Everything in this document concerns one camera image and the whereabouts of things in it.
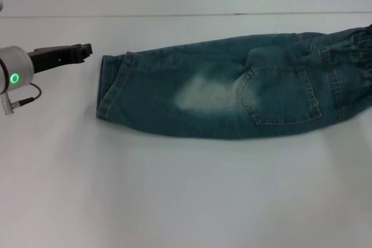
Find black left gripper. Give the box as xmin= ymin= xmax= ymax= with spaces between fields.
xmin=27 ymin=44 xmax=94 ymax=73

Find blue faded denim shorts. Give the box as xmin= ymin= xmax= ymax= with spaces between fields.
xmin=95 ymin=24 xmax=372 ymax=141

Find silver wrist plug with cable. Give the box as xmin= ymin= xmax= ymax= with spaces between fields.
xmin=1 ymin=82 xmax=43 ymax=115

